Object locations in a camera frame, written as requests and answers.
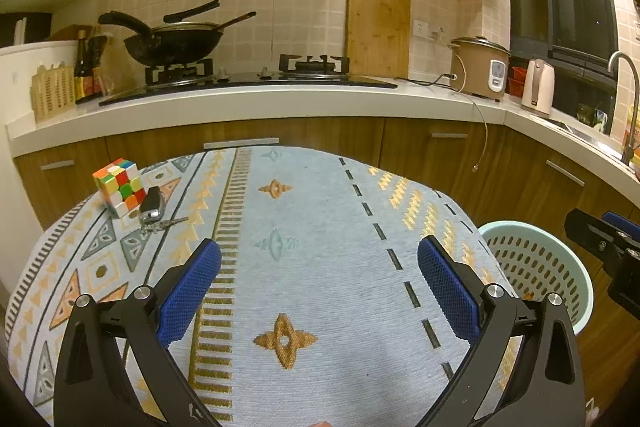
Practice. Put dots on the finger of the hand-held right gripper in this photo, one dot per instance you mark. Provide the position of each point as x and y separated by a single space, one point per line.
590 232
625 227

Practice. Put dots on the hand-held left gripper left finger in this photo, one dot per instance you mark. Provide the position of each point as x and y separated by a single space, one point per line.
190 287

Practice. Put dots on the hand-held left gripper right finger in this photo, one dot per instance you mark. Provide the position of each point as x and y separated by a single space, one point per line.
447 292

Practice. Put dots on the light blue perforated waste basket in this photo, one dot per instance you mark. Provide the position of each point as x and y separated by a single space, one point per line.
530 257

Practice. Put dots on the steel sink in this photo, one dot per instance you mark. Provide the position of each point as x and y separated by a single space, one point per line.
580 132

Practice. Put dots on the steel faucet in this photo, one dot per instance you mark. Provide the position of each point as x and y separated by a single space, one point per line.
632 107

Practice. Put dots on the colourful puzzle cube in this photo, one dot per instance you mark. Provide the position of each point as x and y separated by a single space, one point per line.
120 187

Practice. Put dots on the patterned light blue tablecloth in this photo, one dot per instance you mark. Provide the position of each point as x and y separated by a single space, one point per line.
310 232

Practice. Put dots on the white electric kettle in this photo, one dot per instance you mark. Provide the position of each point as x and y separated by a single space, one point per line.
537 87

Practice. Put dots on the red container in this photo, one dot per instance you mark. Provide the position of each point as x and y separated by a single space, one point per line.
515 84

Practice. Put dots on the beige rice cooker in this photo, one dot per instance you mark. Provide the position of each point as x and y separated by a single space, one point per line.
475 72

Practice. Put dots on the black glass gas stove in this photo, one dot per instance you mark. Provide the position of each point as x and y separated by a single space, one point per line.
300 82

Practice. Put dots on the woven beige holder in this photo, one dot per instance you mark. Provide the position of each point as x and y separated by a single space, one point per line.
52 94

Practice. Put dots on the dark sauce bottle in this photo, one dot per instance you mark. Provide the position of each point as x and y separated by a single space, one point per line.
80 69
96 67

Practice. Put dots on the black wok with lid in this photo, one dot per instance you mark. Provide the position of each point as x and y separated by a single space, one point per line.
170 44

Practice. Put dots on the wooden cutting board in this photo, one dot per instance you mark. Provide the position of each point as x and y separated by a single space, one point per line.
377 32

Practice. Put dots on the white wall socket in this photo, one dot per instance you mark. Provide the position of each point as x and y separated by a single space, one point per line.
421 29

